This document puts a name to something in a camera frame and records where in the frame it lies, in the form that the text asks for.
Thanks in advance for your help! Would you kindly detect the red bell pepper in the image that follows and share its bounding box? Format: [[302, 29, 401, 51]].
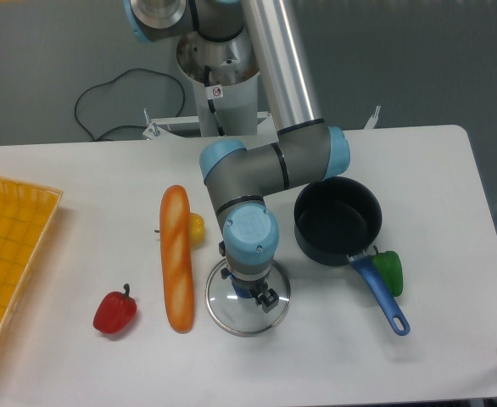
[[92, 283, 137, 335]]

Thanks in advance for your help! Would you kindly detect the black cable on floor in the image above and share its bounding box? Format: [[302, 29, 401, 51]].
[[74, 68, 187, 142]]

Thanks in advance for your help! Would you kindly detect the green bell pepper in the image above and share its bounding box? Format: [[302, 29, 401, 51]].
[[371, 246, 404, 297]]

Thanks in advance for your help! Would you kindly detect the yellow bell pepper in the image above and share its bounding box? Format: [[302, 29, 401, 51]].
[[189, 213, 206, 247]]

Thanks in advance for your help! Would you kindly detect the baguette bread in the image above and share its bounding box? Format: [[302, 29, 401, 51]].
[[159, 185, 195, 333]]

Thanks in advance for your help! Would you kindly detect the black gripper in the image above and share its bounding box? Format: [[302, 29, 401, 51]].
[[230, 274, 279, 314]]

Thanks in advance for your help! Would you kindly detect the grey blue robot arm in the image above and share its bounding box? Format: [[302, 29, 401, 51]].
[[125, 1, 350, 310]]

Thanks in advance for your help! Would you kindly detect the yellow wicker basket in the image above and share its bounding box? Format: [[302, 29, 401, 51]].
[[0, 176, 63, 338]]

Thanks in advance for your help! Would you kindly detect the white table bracket right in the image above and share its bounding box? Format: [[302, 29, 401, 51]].
[[364, 105, 381, 130]]

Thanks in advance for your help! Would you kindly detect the black saucepan blue handle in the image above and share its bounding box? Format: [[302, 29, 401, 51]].
[[294, 176, 410, 336]]

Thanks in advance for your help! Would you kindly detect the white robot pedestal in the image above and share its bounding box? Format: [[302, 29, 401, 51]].
[[142, 29, 269, 139]]

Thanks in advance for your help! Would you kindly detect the glass lid blue knob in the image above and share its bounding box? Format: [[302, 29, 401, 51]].
[[205, 259, 291, 337]]

